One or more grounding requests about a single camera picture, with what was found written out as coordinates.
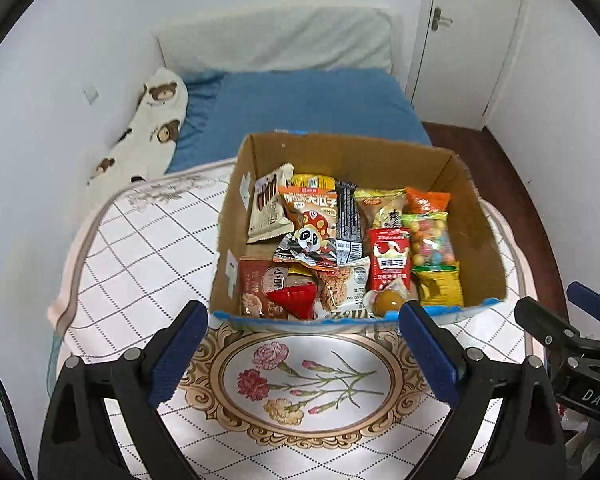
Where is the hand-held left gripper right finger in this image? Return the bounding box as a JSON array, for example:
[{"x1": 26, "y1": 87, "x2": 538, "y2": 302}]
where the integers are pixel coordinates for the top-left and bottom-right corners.
[{"x1": 397, "y1": 300, "x2": 566, "y2": 480}]

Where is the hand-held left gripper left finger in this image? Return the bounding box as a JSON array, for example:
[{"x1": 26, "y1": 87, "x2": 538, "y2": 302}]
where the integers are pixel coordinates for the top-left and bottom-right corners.
[{"x1": 39, "y1": 300, "x2": 210, "y2": 480}]

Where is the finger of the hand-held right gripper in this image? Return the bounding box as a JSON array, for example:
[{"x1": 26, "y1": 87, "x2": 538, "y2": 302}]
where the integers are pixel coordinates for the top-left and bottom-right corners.
[
  {"x1": 566, "y1": 281, "x2": 600, "y2": 322},
  {"x1": 514, "y1": 297, "x2": 588, "y2": 358}
]

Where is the golden round jelly cup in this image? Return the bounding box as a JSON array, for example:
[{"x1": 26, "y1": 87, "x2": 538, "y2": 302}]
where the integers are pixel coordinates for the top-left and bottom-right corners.
[{"x1": 362, "y1": 287, "x2": 418, "y2": 318}]

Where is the large yellow snack packet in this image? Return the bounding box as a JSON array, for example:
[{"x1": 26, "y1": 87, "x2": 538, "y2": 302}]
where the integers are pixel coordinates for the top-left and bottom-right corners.
[{"x1": 411, "y1": 261, "x2": 465, "y2": 308}]

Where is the brown and red snack packet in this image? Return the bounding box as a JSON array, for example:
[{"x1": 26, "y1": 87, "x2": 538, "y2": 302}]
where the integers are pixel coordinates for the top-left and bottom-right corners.
[{"x1": 239, "y1": 257, "x2": 293, "y2": 318}]

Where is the red and white snack packet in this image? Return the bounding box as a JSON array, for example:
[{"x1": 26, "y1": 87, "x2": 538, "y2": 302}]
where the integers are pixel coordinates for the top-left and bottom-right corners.
[{"x1": 365, "y1": 227, "x2": 412, "y2": 293}]

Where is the white rice cracker packet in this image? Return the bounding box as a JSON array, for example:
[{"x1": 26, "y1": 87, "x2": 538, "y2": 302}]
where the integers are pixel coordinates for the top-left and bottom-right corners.
[{"x1": 312, "y1": 257, "x2": 373, "y2": 323}]

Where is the clear bag of colourful candies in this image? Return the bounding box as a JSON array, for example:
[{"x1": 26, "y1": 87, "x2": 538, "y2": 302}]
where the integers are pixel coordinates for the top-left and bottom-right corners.
[{"x1": 400, "y1": 211, "x2": 455, "y2": 267}]

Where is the red triangular snack packet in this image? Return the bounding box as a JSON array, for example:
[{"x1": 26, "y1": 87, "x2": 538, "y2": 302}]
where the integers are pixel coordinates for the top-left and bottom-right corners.
[{"x1": 266, "y1": 281, "x2": 318, "y2": 321}]

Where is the small yellow brown snack packet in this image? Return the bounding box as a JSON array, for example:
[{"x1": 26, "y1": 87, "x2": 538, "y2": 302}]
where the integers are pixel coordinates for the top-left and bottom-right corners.
[{"x1": 286, "y1": 264, "x2": 315, "y2": 288}]

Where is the orange panda print snack packet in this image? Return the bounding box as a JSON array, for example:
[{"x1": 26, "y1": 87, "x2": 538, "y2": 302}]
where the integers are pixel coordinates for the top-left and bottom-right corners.
[{"x1": 272, "y1": 185, "x2": 341, "y2": 268}]

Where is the blue printed cardboard box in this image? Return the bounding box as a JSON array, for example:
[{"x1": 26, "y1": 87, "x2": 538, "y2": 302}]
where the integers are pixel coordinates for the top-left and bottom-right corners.
[{"x1": 210, "y1": 132, "x2": 510, "y2": 328}]

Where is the white quilted floral blanket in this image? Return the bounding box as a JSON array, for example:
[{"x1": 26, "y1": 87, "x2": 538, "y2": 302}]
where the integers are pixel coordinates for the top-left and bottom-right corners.
[{"x1": 47, "y1": 157, "x2": 571, "y2": 480}]

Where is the brown and yellow snack packet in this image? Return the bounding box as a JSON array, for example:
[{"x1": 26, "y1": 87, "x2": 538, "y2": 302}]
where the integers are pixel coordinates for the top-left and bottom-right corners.
[{"x1": 354, "y1": 187, "x2": 410, "y2": 231}]

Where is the black snack packet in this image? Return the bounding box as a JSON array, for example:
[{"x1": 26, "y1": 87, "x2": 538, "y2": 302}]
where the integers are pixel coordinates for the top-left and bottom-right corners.
[{"x1": 334, "y1": 181, "x2": 365, "y2": 266}]

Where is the beige chocolate stick packet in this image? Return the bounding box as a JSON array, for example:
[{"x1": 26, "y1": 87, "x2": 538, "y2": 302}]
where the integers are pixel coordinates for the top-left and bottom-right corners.
[{"x1": 246, "y1": 162, "x2": 296, "y2": 244}]

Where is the white bear print pillow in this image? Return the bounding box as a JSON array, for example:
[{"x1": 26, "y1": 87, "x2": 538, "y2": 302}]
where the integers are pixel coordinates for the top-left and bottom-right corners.
[{"x1": 86, "y1": 67, "x2": 190, "y2": 201}]

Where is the white door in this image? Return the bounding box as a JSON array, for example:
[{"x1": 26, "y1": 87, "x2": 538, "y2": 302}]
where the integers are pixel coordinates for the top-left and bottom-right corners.
[{"x1": 405, "y1": 0, "x2": 528, "y2": 133}]

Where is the blue bed sheet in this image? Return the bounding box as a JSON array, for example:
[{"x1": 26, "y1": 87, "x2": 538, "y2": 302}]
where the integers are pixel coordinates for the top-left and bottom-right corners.
[{"x1": 165, "y1": 67, "x2": 433, "y2": 176}]

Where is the white padded headboard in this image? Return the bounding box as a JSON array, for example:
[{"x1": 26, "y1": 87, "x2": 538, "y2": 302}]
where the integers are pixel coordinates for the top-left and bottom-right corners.
[{"x1": 152, "y1": 7, "x2": 398, "y2": 78}]

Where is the black cable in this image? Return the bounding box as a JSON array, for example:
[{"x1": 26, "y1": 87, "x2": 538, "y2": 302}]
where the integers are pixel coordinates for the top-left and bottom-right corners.
[{"x1": 0, "y1": 340, "x2": 36, "y2": 480}]

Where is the silver door handle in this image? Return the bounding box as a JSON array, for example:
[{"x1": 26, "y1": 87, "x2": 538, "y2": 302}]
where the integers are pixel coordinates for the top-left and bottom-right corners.
[{"x1": 430, "y1": 7, "x2": 454, "y2": 33}]

